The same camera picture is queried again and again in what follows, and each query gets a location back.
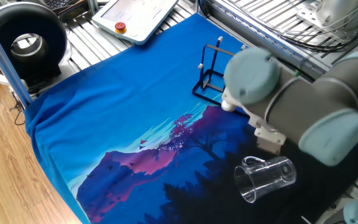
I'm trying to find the black keyboard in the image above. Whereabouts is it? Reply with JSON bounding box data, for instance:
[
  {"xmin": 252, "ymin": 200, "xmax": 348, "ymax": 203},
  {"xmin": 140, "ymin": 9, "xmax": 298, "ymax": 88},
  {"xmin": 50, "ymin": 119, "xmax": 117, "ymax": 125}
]
[{"xmin": 39, "ymin": 0, "xmax": 79, "ymax": 12}]

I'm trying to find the clear glass cup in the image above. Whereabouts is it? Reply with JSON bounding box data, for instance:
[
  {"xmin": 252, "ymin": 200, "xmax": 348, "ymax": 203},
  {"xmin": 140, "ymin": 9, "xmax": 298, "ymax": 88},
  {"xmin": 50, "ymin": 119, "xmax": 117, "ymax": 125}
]
[{"xmin": 234, "ymin": 155, "xmax": 297, "ymax": 203}]

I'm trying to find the white teach pendant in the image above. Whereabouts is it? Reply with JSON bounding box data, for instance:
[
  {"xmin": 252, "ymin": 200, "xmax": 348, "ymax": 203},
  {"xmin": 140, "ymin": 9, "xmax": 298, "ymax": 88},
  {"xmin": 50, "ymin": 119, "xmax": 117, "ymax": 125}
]
[{"xmin": 91, "ymin": 0, "xmax": 180, "ymax": 46}]

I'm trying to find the black cable bundle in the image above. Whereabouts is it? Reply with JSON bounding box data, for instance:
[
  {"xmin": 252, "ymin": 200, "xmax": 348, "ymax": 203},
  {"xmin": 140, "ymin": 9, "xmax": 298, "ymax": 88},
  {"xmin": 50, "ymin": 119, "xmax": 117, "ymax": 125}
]
[{"xmin": 197, "ymin": 0, "xmax": 358, "ymax": 53}]

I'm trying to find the blue landscape print cloth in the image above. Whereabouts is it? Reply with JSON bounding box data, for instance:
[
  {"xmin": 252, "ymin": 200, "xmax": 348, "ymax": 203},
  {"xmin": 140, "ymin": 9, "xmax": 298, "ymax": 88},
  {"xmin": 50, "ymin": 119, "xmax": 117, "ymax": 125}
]
[{"xmin": 24, "ymin": 12, "xmax": 358, "ymax": 224}]

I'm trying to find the aluminium frame post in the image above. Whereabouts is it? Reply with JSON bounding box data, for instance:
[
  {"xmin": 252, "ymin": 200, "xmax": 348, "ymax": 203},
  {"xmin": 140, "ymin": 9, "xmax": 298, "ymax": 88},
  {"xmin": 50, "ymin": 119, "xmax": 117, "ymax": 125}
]
[{"xmin": 0, "ymin": 12, "xmax": 33, "ymax": 110}]

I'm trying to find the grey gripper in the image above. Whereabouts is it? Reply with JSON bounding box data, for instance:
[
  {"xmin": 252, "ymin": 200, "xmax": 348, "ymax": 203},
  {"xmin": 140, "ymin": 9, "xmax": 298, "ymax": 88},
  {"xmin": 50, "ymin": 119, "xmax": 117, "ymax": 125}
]
[{"xmin": 255, "ymin": 136, "xmax": 285, "ymax": 156}]

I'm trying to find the white domed device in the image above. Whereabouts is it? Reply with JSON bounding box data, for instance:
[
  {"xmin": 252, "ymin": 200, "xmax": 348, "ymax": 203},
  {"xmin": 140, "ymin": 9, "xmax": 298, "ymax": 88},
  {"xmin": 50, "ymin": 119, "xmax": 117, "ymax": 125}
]
[{"xmin": 296, "ymin": 0, "xmax": 358, "ymax": 43}]

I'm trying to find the black metal cup rack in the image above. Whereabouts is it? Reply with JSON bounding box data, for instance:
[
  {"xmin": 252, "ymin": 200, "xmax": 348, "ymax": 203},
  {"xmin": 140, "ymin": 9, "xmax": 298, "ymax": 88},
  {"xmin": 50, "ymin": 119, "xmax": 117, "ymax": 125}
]
[{"xmin": 192, "ymin": 36, "xmax": 250, "ymax": 118}]

